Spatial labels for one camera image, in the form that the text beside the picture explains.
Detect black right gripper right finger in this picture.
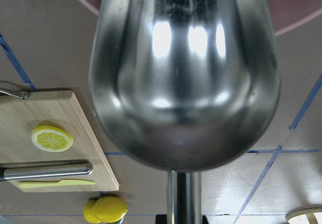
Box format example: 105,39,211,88
202,215,209,224

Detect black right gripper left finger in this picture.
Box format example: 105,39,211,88
155,214,168,224

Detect metal ice scoop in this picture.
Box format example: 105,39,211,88
89,0,281,223

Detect wooden cup tree stand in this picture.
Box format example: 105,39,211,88
286,207,321,224

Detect yellow lemon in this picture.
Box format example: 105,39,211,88
92,196,128,223
83,199,100,223

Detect steel muddler rod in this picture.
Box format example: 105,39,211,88
1,162,94,182

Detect yellow plastic knife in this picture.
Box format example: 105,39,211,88
19,179,96,189

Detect lemon slice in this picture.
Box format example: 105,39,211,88
31,125,73,153

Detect wooden cutting board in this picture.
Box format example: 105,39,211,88
1,88,119,193

